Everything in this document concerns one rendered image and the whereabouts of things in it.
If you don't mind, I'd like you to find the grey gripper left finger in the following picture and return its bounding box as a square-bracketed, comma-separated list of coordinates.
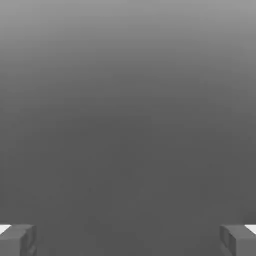
[0, 223, 38, 256]

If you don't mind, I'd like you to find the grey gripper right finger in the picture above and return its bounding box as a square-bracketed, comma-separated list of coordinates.
[219, 223, 256, 256]

